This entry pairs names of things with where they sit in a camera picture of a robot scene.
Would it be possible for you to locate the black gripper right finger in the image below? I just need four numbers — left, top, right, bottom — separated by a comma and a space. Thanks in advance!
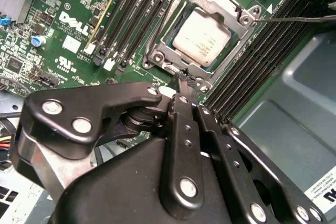
189, 76, 328, 224

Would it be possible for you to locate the silver topped CPU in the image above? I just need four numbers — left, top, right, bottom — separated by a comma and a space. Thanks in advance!
172, 7, 232, 67

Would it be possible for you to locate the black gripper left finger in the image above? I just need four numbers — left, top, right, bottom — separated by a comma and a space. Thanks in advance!
12, 68, 205, 213

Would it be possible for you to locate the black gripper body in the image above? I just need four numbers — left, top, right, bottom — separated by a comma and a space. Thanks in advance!
52, 104, 242, 224

